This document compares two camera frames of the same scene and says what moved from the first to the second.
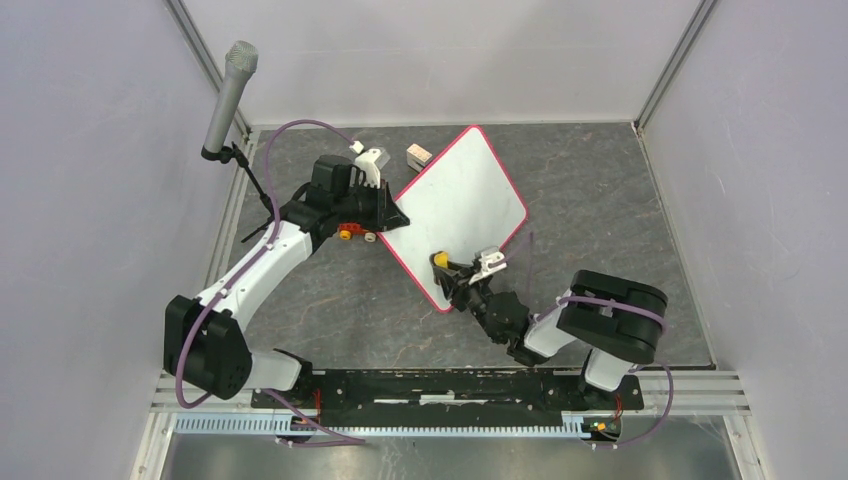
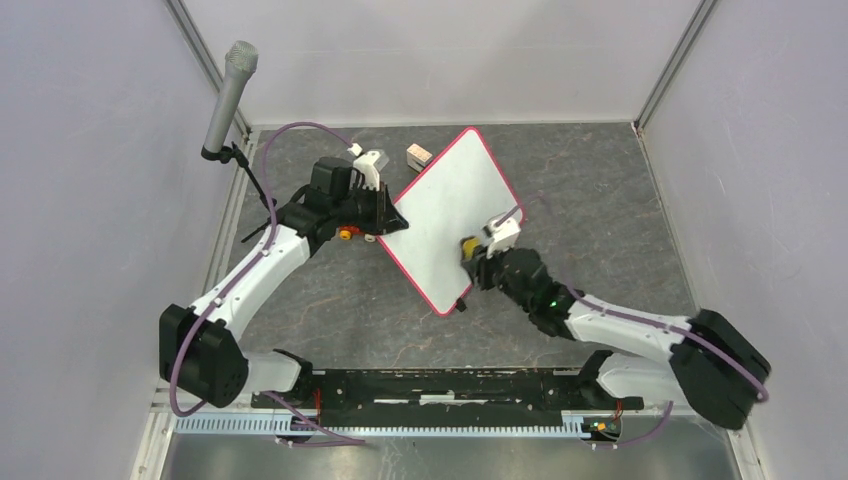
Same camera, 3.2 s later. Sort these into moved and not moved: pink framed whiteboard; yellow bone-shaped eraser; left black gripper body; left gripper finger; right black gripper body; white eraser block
Moved: yellow bone-shaped eraser; right black gripper body
Not moved: pink framed whiteboard; left black gripper body; left gripper finger; white eraser block
